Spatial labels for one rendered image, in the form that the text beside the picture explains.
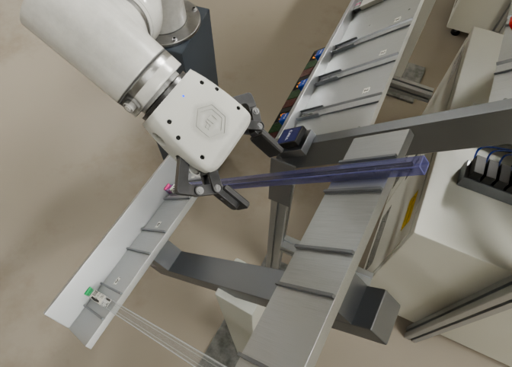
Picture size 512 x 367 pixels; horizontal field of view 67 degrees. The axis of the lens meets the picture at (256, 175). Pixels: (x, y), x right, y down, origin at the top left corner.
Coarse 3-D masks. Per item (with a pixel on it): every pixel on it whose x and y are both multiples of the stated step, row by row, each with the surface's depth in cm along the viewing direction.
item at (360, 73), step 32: (384, 0) 93; (416, 0) 83; (352, 32) 93; (384, 32) 83; (352, 64) 83; (384, 64) 74; (320, 96) 83; (352, 96) 75; (384, 96) 69; (320, 128) 75; (352, 128) 68
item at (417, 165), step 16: (384, 160) 37; (400, 160) 35; (416, 160) 34; (256, 176) 52; (272, 176) 49; (288, 176) 46; (304, 176) 44; (320, 176) 42; (336, 176) 40; (352, 176) 39; (368, 176) 38; (384, 176) 36; (400, 176) 35
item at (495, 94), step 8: (504, 32) 59; (504, 40) 57; (504, 48) 56; (504, 56) 55; (496, 64) 55; (504, 64) 54; (496, 72) 54; (504, 72) 53; (496, 80) 53; (504, 80) 52; (496, 88) 52; (504, 88) 52; (496, 96) 52; (504, 96) 51
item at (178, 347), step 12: (108, 300) 56; (120, 312) 51; (132, 312) 49; (132, 324) 47; (144, 324) 45; (156, 336) 42; (168, 336) 40; (168, 348) 39; (180, 348) 38; (192, 348) 36; (192, 360) 35; (204, 360) 34
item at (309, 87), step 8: (352, 0) 100; (352, 8) 99; (344, 16) 96; (352, 16) 98; (344, 24) 96; (336, 32) 94; (344, 32) 96; (336, 40) 93; (328, 48) 91; (320, 56) 90; (328, 56) 91; (320, 64) 88; (312, 72) 87; (320, 72) 88; (312, 80) 86; (304, 88) 85; (312, 88) 86; (304, 96) 84; (296, 104) 82; (304, 104) 84; (296, 112) 82; (288, 120) 80; (296, 120) 82; (288, 128) 80
